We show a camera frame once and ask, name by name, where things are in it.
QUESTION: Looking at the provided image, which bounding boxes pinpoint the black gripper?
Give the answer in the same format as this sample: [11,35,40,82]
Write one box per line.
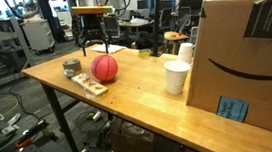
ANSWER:
[79,13,111,57]

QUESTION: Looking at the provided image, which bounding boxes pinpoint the pink rubber basketball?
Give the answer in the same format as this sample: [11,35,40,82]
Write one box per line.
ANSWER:
[89,53,120,84]

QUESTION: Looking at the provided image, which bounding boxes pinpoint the grey duct tape roll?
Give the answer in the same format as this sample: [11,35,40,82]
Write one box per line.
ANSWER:
[61,57,83,74]

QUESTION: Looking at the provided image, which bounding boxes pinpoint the clear yellow tape roll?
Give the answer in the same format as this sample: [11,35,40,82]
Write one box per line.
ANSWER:
[136,47,152,59]

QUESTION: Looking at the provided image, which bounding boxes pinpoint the white paper cup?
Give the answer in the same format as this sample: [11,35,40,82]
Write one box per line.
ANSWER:
[163,59,195,97]

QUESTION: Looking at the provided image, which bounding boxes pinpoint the white tapered cup stack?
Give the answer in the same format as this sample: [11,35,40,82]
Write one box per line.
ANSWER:
[176,41,196,66]

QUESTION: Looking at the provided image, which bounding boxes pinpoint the white folded towel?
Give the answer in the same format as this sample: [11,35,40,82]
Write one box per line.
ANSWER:
[91,40,128,56]

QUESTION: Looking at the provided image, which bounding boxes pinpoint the mesh-backed office chair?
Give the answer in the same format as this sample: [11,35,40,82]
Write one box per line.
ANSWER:
[103,12,122,41]

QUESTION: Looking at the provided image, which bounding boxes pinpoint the wooden shape puzzle board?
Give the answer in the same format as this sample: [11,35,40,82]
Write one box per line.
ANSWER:
[71,70,110,100]

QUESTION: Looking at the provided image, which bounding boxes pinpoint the black bag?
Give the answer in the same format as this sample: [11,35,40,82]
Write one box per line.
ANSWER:
[118,28,157,53]

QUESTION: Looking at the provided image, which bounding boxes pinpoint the white rolling cart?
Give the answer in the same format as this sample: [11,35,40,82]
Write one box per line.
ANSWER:
[19,17,56,57]

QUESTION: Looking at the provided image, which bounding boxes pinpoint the dark computer monitor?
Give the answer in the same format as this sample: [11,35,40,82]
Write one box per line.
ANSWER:
[178,0,204,15]
[136,0,157,12]

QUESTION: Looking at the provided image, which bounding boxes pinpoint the black pole stand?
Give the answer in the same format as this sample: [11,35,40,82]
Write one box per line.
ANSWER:
[145,0,169,58]

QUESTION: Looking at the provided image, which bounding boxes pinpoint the small white bottle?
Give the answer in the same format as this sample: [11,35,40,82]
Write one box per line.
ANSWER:
[91,109,103,122]

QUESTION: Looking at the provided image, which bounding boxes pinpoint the round wooden stool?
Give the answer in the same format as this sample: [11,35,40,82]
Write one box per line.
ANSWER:
[162,29,192,57]

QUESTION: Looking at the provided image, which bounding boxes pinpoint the grey metal shelf rack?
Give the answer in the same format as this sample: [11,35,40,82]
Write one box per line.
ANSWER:
[0,14,37,87]

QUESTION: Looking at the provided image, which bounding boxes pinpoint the open cardboard box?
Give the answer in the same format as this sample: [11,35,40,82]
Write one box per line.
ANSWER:
[108,117,157,152]

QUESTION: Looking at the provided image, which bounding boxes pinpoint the large Amazon cardboard box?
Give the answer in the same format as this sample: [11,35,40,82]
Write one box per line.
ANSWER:
[176,0,272,148]

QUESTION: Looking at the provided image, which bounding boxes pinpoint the black table leg frame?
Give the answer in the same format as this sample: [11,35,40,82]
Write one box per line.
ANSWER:
[40,78,91,152]

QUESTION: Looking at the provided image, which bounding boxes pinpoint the red-handled tool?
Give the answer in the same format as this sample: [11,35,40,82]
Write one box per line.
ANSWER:
[13,135,36,151]

